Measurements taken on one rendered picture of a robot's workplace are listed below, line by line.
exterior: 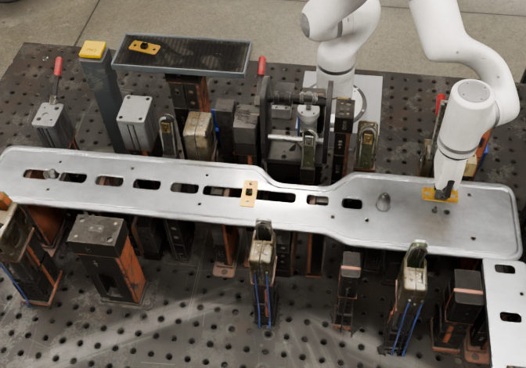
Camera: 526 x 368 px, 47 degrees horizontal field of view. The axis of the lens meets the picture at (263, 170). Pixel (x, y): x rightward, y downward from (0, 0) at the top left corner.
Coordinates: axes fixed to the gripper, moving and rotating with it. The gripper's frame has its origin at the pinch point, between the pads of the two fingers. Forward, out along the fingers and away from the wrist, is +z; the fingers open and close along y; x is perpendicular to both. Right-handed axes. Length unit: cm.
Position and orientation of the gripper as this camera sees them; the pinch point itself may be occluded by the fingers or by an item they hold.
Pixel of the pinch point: (441, 189)
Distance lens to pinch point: 147.4
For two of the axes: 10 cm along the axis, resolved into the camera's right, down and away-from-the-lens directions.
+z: 0.4, 6.2, 7.8
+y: -1.4, 7.8, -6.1
